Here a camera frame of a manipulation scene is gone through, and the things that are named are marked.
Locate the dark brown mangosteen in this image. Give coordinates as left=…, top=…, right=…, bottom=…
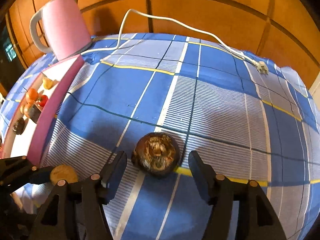
left=12, top=117, right=25, bottom=135

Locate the small eggplant slice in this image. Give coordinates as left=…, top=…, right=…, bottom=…
left=27, top=105, right=41, bottom=124

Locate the orange tangerine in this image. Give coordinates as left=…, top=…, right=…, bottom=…
left=20, top=103, right=33, bottom=118
left=25, top=88, right=39, bottom=103

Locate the red cherry tomato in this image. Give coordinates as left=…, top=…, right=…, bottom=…
left=37, top=94, right=48, bottom=107

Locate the yellow banana piece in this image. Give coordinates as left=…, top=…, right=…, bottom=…
left=42, top=76, right=59, bottom=90

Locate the beige round longan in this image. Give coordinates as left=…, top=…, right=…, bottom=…
left=50, top=165, right=79, bottom=185

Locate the pink white tray box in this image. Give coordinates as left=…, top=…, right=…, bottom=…
left=1, top=55, right=84, bottom=166

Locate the blue plaid tablecloth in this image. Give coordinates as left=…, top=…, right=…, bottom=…
left=0, top=32, right=320, bottom=240

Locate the pink electric kettle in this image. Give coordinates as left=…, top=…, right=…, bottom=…
left=29, top=0, right=92, bottom=61

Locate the white power cable with plug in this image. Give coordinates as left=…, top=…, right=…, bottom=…
left=80, top=8, right=270, bottom=75

